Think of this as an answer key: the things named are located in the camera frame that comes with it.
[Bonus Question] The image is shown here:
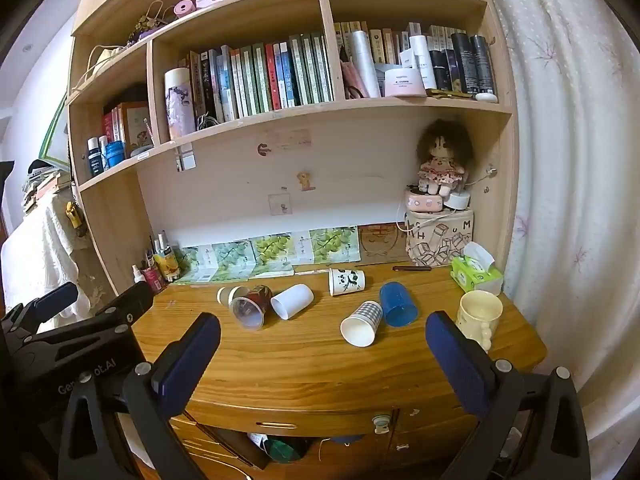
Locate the yellow figurine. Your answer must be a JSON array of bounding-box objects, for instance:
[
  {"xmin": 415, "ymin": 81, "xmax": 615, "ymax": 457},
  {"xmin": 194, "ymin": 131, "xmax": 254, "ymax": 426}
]
[{"xmin": 65, "ymin": 201, "xmax": 87, "ymax": 238}]

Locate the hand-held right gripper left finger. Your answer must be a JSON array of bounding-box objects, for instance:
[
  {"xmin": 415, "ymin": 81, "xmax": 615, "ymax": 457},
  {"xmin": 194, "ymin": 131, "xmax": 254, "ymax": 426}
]
[{"xmin": 56, "ymin": 311, "xmax": 222, "ymax": 480}]

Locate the row of upright books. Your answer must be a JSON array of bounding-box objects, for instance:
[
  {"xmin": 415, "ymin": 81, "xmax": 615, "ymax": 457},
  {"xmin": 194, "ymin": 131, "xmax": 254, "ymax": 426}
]
[{"xmin": 186, "ymin": 30, "xmax": 335, "ymax": 123}]

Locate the pile of books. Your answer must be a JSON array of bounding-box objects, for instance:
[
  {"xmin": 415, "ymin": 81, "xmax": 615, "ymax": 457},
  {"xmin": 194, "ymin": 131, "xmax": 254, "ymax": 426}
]
[{"xmin": 21, "ymin": 159, "xmax": 73, "ymax": 216}]

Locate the pink cream jar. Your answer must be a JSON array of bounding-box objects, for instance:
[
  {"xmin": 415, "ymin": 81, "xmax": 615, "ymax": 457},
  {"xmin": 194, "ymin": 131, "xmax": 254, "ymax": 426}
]
[{"xmin": 384, "ymin": 67, "xmax": 427, "ymax": 98}]

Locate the black cosmetic bottle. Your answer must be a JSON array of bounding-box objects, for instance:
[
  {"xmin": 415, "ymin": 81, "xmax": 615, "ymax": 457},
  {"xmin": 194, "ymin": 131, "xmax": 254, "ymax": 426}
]
[
  {"xmin": 450, "ymin": 33, "xmax": 473, "ymax": 94},
  {"xmin": 470, "ymin": 35, "xmax": 497, "ymax": 95},
  {"xmin": 430, "ymin": 50, "xmax": 453, "ymax": 92}
]

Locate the white round device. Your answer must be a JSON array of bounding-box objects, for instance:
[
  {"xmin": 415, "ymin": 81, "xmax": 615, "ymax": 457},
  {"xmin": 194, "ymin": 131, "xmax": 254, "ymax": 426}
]
[{"xmin": 444, "ymin": 189, "xmax": 472, "ymax": 211}]

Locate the grape print leaflet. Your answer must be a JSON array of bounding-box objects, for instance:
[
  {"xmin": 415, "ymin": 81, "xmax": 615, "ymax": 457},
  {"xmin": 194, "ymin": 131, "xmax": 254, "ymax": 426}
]
[
  {"xmin": 292, "ymin": 226, "xmax": 362, "ymax": 265},
  {"xmin": 172, "ymin": 240, "xmax": 253, "ymax": 285},
  {"xmin": 249, "ymin": 233, "xmax": 297, "ymax": 279}
]

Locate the patterned storage box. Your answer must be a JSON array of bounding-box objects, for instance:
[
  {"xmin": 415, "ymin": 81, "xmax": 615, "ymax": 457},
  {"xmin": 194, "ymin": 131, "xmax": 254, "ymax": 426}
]
[{"xmin": 404, "ymin": 207, "xmax": 475, "ymax": 268}]

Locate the white cosmetic bottle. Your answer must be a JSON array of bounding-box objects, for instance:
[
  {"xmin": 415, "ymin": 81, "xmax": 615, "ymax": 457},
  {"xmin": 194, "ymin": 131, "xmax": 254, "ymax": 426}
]
[{"xmin": 409, "ymin": 34, "xmax": 438, "ymax": 90}]

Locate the green tissue box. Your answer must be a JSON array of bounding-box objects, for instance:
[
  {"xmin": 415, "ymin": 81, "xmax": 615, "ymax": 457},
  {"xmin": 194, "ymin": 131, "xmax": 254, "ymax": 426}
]
[{"xmin": 450, "ymin": 241, "xmax": 504, "ymax": 295}]

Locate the wooden bookshelf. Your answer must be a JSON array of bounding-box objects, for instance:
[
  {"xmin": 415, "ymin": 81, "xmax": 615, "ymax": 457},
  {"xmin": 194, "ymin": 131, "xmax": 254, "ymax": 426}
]
[{"xmin": 65, "ymin": 0, "xmax": 518, "ymax": 301}]

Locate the curly haired rag doll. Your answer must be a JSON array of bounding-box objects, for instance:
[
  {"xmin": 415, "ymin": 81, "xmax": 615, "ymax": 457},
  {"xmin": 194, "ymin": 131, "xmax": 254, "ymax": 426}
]
[{"xmin": 416, "ymin": 119, "xmax": 475, "ymax": 197}]

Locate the illustrated brown box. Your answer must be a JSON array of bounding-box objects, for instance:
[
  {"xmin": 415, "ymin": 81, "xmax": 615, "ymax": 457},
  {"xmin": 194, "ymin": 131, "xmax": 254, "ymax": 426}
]
[{"xmin": 120, "ymin": 101, "xmax": 152, "ymax": 153}]

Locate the clear tall bottle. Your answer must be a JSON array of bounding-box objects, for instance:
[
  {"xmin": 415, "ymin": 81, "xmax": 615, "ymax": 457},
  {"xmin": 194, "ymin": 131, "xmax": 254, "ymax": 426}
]
[{"xmin": 350, "ymin": 30, "xmax": 382, "ymax": 99}]

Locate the plain white cup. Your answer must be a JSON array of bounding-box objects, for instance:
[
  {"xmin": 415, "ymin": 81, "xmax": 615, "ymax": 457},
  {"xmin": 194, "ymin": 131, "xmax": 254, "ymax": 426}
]
[{"xmin": 270, "ymin": 283, "xmax": 315, "ymax": 321}]

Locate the white floral curtain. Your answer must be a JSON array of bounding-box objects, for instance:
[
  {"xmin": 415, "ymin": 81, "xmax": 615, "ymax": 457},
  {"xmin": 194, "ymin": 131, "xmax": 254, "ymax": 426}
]
[{"xmin": 472, "ymin": 0, "xmax": 640, "ymax": 461}]

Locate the white hanging label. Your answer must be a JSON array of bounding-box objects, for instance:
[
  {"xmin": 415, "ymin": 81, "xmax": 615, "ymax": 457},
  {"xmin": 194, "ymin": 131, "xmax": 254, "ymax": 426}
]
[{"xmin": 175, "ymin": 142, "xmax": 199, "ymax": 172}]

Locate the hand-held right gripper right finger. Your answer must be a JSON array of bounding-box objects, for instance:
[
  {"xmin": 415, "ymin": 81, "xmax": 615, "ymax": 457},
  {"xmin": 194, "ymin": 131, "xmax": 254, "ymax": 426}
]
[{"xmin": 425, "ymin": 310, "xmax": 592, "ymax": 480}]

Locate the white floral thermos bottle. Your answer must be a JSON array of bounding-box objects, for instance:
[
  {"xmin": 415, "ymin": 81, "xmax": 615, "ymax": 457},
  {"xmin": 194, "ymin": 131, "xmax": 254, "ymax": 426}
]
[{"xmin": 164, "ymin": 67, "xmax": 197, "ymax": 142}]

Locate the wooden desk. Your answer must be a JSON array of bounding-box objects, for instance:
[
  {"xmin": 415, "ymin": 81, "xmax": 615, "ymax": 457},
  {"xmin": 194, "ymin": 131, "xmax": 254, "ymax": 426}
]
[{"xmin": 117, "ymin": 260, "xmax": 548, "ymax": 480}]

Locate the engraved wooden board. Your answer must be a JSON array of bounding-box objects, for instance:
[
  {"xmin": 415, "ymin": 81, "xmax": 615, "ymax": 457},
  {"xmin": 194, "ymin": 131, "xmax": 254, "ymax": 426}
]
[{"xmin": 358, "ymin": 224, "xmax": 408, "ymax": 263}]

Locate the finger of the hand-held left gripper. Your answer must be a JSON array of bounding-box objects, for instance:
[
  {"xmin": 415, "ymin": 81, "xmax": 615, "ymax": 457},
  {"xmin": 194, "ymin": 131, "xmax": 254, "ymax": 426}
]
[
  {"xmin": 20, "ymin": 282, "xmax": 80, "ymax": 332},
  {"xmin": 95, "ymin": 281, "xmax": 155, "ymax": 330}
]

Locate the yellow bottle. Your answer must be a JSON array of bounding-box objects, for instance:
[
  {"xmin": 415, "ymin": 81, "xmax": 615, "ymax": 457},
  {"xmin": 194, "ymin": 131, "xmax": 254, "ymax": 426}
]
[{"xmin": 155, "ymin": 245, "xmax": 181, "ymax": 282}]

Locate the blue plastic cup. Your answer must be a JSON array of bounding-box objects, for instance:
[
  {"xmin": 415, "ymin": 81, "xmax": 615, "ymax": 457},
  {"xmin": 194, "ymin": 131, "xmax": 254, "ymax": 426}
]
[{"xmin": 379, "ymin": 281, "xmax": 419, "ymax": 328}]

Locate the pink small box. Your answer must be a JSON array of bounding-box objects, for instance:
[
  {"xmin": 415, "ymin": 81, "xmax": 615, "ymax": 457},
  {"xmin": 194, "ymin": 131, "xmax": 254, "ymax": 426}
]
[{"xmin": 405, "ymin": 186, "xmax": 445, "ymax": 213}]

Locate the row of pale spined books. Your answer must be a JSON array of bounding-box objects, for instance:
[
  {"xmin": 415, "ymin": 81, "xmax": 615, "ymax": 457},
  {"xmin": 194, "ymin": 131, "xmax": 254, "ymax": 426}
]
[{"xmin": 334, "ymin": 20, "xmax": 453, "ymax": 68}]

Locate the dark small bottle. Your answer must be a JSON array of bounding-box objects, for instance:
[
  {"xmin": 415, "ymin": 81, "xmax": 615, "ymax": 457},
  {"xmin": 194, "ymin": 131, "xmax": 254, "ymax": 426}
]
[{"xmin": 86, "ymin": 137, "xmax": 105, "ymax": 172}]

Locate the purple gift bag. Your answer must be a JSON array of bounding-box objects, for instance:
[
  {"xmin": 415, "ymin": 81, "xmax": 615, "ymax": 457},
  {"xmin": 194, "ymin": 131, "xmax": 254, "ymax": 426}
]
[{"xmin": 125, "ymin": 1, "xmax": 176, "ymax": 48}]

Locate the white cable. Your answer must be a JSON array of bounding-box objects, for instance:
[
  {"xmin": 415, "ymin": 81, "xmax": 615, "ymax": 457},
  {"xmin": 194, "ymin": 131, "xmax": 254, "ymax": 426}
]
[{"xmin": 395, "ymin": 167, "xmax": 498, "ymax": 233}]

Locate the checked paper cup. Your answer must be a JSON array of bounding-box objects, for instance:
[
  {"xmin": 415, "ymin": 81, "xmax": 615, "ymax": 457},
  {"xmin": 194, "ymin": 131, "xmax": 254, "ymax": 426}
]
[{"xmin": 340, "ymin": 300, "xmax": 384, "ymax": 348}]

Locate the panda print paper cup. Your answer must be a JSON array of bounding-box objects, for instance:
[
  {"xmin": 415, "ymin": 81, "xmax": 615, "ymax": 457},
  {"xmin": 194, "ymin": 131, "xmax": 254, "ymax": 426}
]
[{"xmin": 328, "ymin": 268, "xmax": 366, "ymax": 297}]

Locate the white lace cloth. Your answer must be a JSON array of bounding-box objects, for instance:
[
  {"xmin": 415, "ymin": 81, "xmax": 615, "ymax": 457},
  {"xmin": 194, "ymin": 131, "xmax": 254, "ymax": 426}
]
[{"xmin": 0, "ymin": 191, "xmax": 106, "ymax": 318}]

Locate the cream ceramic mug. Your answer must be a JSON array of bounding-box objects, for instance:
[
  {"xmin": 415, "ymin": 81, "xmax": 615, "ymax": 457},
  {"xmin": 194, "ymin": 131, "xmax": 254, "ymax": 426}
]
[{"xmin": 457, "ymin": 290, "xmax": 504, "ymax": 351}]

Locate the red small container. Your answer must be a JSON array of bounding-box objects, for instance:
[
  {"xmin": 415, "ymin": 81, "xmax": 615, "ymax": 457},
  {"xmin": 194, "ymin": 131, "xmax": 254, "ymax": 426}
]
[{"xmin": 141, "ymin": 266, "xmax": 166, "ymax": 295}]

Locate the green framed board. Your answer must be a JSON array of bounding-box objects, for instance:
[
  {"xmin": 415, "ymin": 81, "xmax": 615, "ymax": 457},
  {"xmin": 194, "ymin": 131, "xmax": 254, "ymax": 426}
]
[{"xmin": 39, "ymin": 91, "xmax": 71, "ymax": 167}]

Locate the brown rimmed paper cup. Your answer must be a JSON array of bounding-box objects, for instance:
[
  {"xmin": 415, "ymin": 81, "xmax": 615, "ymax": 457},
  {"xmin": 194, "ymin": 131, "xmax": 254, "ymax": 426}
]
[{"xmin": 216, "ymin": 286, "xmax": 249, "ymax": 306}]

